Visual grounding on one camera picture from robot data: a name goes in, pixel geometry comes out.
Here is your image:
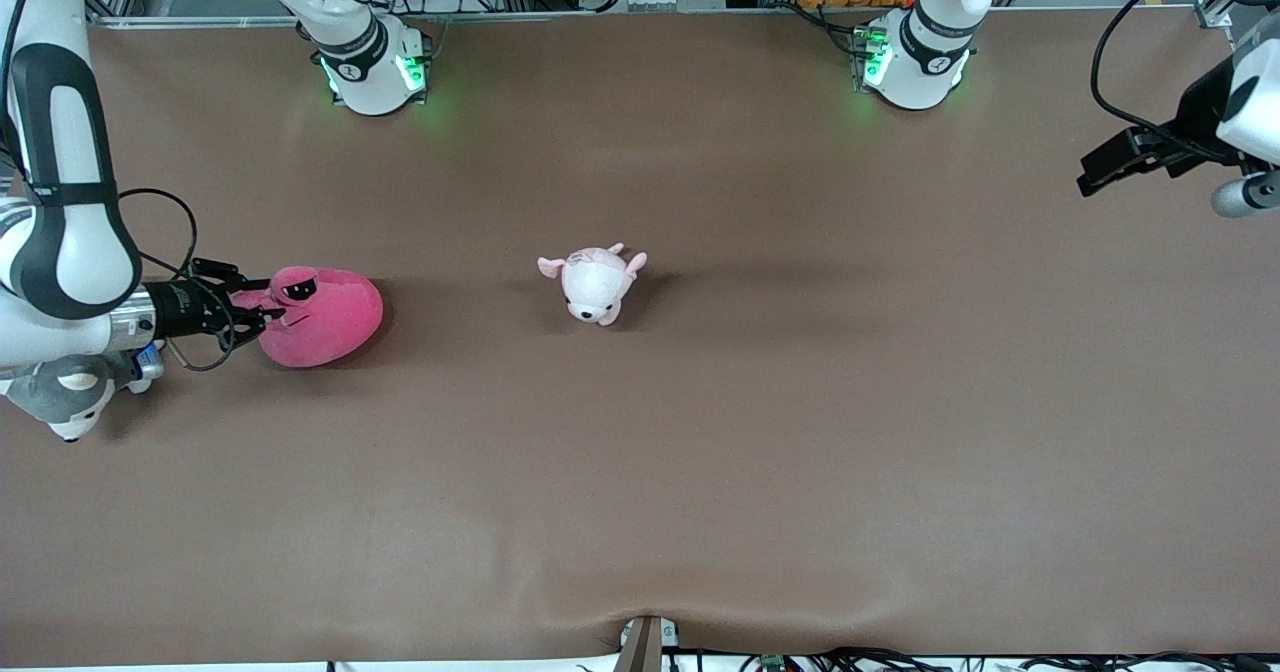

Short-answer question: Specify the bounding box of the round pink plush toy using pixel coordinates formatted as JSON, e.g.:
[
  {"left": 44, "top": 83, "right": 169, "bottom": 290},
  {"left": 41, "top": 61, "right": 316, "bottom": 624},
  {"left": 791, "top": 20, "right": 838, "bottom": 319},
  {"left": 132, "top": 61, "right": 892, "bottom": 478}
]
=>
[{"left": 231, "top": 266, "right": 385, "bottom": 369}]

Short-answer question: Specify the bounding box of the grey white husky plush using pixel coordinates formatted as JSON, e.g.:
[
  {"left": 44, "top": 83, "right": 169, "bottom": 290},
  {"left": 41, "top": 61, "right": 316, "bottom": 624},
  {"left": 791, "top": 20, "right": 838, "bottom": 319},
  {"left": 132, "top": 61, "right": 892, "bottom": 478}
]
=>
[{"left": 0, "top": 350, "right": 153, "bottom": 443}]

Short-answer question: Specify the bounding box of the small white pink plush dog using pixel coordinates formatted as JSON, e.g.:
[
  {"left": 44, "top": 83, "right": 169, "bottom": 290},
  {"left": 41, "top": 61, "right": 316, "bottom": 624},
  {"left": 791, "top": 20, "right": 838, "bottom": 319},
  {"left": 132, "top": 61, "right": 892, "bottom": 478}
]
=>
[{"left": 537, "top": 243, "right": 649, "bottom": 327}]

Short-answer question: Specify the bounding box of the brown table cover mat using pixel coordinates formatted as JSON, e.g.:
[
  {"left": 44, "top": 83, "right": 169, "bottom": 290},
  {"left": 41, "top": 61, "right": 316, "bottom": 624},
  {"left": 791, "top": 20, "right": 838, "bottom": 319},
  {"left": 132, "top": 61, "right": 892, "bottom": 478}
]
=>
[{"left": 0, "top": 7, "right": 1280, "bottom": 668}]

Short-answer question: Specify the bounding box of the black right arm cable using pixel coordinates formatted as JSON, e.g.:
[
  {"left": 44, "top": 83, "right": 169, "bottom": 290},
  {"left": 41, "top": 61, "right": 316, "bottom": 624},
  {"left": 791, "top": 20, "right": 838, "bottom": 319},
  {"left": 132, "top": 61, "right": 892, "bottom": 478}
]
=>
[{"left": 118, "top": 188, "right": 239, "bottom": 373}]

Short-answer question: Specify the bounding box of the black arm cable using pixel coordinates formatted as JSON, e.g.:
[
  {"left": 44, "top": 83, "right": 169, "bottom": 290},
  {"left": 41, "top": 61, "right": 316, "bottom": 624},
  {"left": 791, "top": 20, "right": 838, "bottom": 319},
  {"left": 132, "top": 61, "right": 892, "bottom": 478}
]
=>
[
  {"left": 1089, "top": 0, "right": 1280, "bottom": 163},
  {"left": 118, "top": 188, "right": 239, "bottom": 373}
]

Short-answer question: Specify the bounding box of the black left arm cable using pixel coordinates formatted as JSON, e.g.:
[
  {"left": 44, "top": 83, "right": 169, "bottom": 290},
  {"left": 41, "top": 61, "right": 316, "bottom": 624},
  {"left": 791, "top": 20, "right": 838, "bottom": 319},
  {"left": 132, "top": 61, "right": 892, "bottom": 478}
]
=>
[{"left": 1089, "top": 0, "right": 1280, "bottom": 163}]

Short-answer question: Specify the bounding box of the aluminium frame rail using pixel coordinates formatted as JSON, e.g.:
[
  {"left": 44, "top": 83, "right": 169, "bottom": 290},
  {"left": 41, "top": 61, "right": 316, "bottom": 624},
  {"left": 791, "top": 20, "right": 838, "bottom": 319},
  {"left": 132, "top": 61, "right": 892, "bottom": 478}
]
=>
[{"left": 88, "top": 6, "right": 1201, "bottom": 29}]

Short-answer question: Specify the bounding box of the metal camera mount clamp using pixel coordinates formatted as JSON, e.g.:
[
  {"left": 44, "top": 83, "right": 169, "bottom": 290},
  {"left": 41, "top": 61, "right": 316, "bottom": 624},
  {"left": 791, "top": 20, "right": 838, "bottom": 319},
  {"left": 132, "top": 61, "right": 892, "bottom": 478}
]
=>
[{"left": 614, "top": 615, "right": 682, "bottom": 672}]

